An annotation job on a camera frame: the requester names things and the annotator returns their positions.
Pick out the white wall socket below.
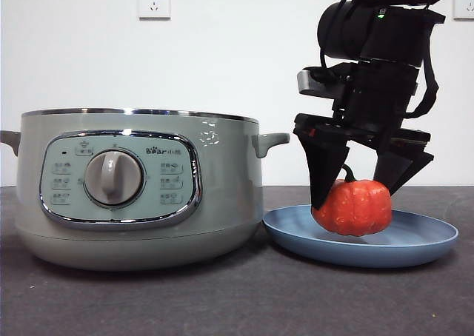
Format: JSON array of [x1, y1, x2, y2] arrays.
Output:
[[453, 0, 474, 21], [138, 0, 172, 21]]

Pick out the orange pumpkin with green stem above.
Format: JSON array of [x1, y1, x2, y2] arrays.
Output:
[[311, 164, 393, 237]]

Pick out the blue round plate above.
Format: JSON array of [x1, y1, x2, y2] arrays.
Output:
[[262, 204, 459, 269]]

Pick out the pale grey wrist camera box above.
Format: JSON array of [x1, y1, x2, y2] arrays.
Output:
[[296, 67, 351, 97]]

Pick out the pale green electric steamer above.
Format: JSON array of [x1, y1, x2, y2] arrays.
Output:
[[0, 108, 291, 272]]

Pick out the black cable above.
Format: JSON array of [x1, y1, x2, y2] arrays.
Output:
[[405, 2, 441, 119], [318, 0, 367, 82]]

